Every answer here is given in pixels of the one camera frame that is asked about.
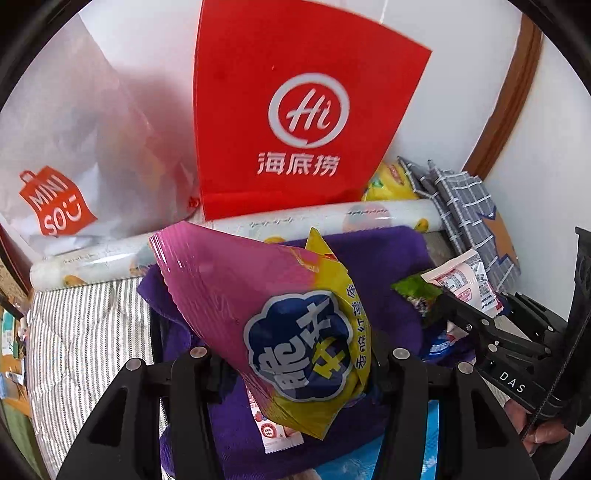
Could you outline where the blue snack packet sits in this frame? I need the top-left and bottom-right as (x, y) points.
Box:
(421, 330), (468, 363)

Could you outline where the white pink snack packet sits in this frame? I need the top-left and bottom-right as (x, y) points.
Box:
(421, 249), (503, 318)

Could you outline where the green snack packet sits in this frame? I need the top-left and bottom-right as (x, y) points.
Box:
(391, 274), (443, 318)

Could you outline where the pink toy story candy packet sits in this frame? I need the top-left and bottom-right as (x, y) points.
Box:
(245, 389), (304, 454)

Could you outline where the pink yellow chips bag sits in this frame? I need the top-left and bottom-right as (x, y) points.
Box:
(149, 222), (372, 439)

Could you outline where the right hand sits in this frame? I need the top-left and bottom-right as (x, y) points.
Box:
(504, 400), (570, 454)

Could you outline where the striped quilted mattress cover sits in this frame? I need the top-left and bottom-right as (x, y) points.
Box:
(25, 230), (509, 480)

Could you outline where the purple towel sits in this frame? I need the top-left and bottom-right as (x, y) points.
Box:
(138, 222), (433, 479)

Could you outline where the blue tissue pack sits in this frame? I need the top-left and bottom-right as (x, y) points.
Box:
(314, 400), (440, 480)

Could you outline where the yellow tea bag pack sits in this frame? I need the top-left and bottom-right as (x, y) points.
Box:
(362, 160), (419, 201)

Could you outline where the fruit print rolled mat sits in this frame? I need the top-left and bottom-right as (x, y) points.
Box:
(28, 198), (445, 292)

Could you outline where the patterned brown book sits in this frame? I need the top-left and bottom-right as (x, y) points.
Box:
(1, 227), (32, 314)

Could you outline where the red paper shopping bag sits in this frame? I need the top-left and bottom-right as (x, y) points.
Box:
(193, 1), (431, 220)

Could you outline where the white Miniso plastic bag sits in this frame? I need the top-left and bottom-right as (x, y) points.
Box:
(1, 17), (197, 257)

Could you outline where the brown wooden door frame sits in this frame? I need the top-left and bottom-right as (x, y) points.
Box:
(464, 14), (543, 179)

